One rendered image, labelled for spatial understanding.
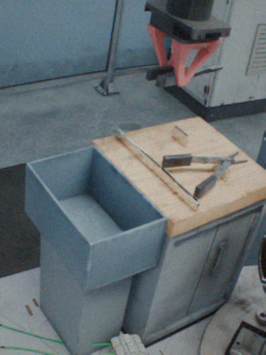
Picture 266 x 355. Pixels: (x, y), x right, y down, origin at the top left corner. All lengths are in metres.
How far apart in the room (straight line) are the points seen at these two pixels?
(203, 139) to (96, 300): 0.29
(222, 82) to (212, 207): 2.34
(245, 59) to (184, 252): 2.39
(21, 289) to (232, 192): 0.40
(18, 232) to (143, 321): 1.40
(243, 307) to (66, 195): 0.37
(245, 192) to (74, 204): 0.24
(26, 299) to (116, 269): 0.29
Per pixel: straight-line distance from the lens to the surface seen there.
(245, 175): 0.75
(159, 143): 0.77
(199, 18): 0.64
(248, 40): 2.99
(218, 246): 0.78
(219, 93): 3.02
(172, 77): 0.67
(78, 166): 0.75
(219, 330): 0.88
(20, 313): 0.88
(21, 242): 2.10
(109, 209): 0.75
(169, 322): 0.85
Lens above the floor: 1.47
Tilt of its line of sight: 35 degrees down
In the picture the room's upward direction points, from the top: 10 degrees clockwise
